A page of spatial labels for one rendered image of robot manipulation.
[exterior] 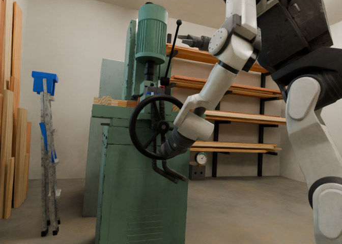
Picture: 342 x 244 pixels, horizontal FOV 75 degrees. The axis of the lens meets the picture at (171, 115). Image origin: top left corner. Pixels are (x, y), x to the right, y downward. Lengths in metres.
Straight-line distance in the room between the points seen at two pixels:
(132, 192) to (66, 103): 2.56
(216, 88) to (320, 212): 0.47
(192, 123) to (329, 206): 0.46
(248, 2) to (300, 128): 0.43
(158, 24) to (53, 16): 2.69
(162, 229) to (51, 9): 3.39
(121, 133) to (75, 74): 2.57
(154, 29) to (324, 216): 1.13
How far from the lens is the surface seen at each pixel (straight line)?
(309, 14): 0.91
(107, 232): 1.23
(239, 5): 0.74
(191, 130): 0.70
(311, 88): 0.84
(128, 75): 1.51
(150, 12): 1.38
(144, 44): 1.32
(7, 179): 2.29
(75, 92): 3.57
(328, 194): 0.82
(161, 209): 1.24
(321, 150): 0.86
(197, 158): 1.18
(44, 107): 1.87
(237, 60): 0.65
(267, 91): 4.22
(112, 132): 1.12
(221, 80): 0.65
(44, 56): 3.71
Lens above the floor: 0.80
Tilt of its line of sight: 3 degrees up
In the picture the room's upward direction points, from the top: 4 degrees clockwise
